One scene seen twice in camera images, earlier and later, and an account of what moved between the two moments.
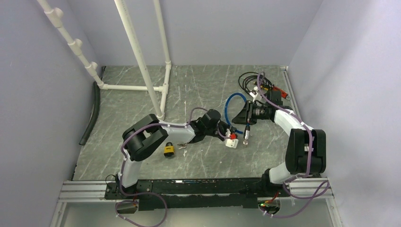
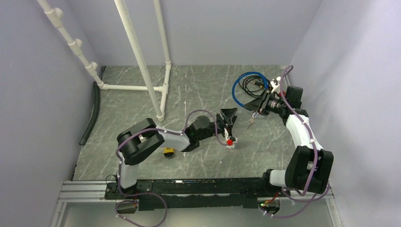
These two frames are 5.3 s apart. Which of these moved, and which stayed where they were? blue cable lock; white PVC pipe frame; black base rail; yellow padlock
Moved: blue cable lock
Stayed: white PVC pipe frame; yellow padlock; black base rail
